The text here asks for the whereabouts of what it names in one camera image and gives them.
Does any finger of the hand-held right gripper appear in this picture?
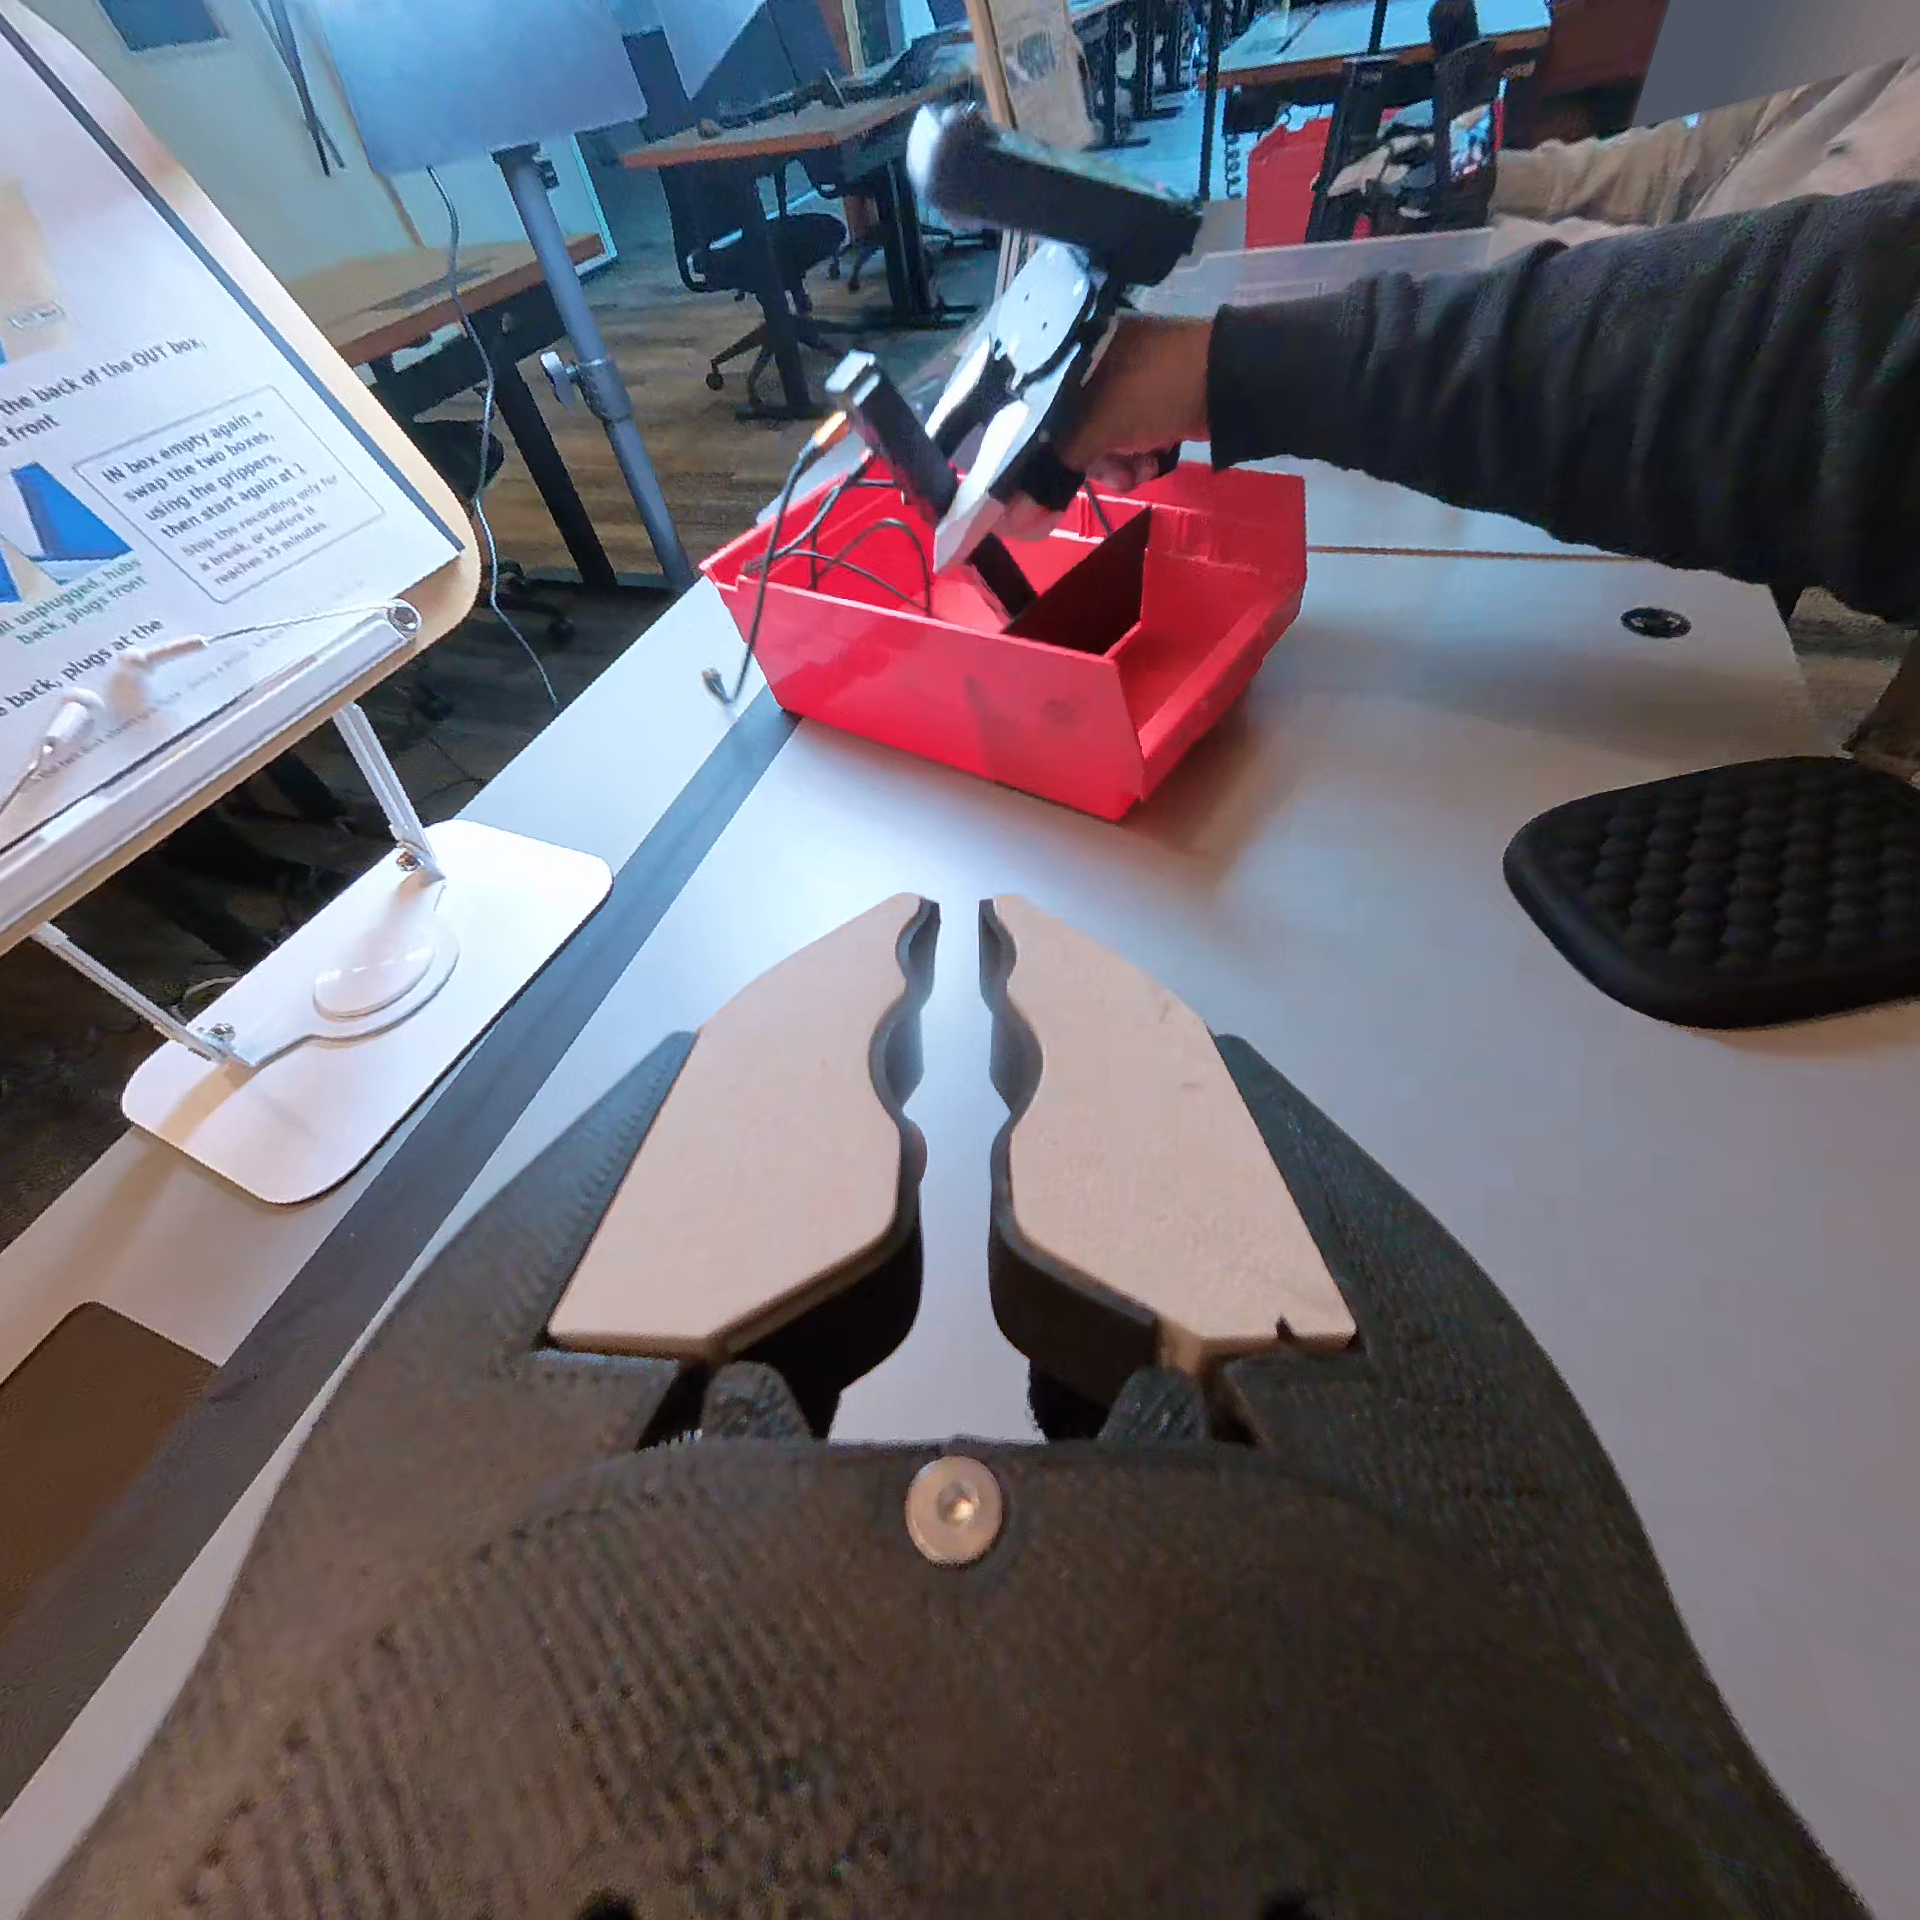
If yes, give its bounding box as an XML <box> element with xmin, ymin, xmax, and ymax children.
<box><xmin>929</xmin><ymin>430</ymin><xmax>1052</xmax><ymax>582</ymax></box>

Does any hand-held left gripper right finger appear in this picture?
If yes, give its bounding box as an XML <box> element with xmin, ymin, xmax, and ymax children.
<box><xmin>979</xmin><ymin>895</ymin><xmax>1360</xmax><ymax>1375</ymax></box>

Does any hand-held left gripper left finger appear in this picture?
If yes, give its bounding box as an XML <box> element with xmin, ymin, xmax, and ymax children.
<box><xmin>547</xmin><ymin>895</ymin><xmax>941</xmax><ymax>1360</ymax></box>

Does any thin black hub cable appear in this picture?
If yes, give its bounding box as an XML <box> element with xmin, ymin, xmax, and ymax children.
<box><xmin>803</xmin><ymin>476</ymin><xmax>947</xmax><ymax>620</ymax></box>

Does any red plastic bin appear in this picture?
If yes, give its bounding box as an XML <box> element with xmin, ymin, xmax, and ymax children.
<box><xmin>700</xmin><ymin>458</ymin><xmax>1311</xmax><ymax>824</ymax></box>

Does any usb cable with orange plug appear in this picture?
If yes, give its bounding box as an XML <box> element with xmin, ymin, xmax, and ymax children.
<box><xmin>702</xmin><ymin>407</ymin><xmax>854</xmax><ymax>703</ymax></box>

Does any person's right forearm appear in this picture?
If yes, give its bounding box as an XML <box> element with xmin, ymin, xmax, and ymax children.
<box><xmin>1204</xmin><ymin>183</ymin><xmax>1920</xmax><ymax>628</ymax></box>

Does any person's right hand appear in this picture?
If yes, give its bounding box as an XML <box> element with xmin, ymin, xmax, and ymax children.
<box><xmin>1054</xmin><ymin>304</ymin><xmax>1220</xmax><ymax>495</ymax></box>

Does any cardboard sign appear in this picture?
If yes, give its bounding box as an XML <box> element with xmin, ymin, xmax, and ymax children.
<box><xmin>973</xmin><ymin>0</ymin><xmax>1085</xmax><ymax>146</ymax></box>

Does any black bin divider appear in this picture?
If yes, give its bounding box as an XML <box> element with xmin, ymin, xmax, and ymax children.
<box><xmin>1002</xmin><ymin>503</ymin><xmax>1156</xmax><ymax>658</ymax></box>

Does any small red bin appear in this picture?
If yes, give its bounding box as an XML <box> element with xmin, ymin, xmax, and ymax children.
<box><xmin>1243</xmin><ymin>116</ymin><xmax>1340</xmax><ymax>250</ymax></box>

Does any wooden desk with black legs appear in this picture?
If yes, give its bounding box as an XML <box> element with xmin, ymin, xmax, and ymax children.
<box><xmin>619</xmin><ymin>80</ymin><xmax>994</xmax><ymax>333</ymax></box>
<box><xmin>282</xmin><ymin>229</ymin><xmax>621</xmax><ymax>588</ymax></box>

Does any black office chair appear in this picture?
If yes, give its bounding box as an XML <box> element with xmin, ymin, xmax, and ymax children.
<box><xmin>672</xmin><ymin>146</ymin><xmax>852</xmax><ymax>424</ymax></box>

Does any white metal document stand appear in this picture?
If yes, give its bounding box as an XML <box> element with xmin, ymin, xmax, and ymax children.
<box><xmin>29</xmin><ymin>701</ymin><xmax>615</xmax><ymax>1207</ymax></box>

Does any grey panel on pole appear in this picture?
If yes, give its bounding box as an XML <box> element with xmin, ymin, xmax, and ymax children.
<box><xmin>304</xmin><ymin>0</ymin><xmax>694</xmax><ymax>594</ymax></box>

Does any black bumpy wrist pad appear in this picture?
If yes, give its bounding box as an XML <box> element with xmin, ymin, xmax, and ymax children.
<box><xmin>1502</xmin><ymin>755</ymin><xmax>1920</xmax><ymax>1031</ymax></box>

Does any instruction sheet board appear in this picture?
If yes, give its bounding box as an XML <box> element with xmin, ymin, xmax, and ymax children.
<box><xmin>0</xmin><ymin>0</ymin><xmax>484</xmax><ymax>948</ymax></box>

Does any white cable on board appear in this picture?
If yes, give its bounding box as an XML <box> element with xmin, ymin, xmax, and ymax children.
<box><xmin>0</xmin><ymin>630</ymin><xmax>215</xmax><ymax>796</ymax></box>

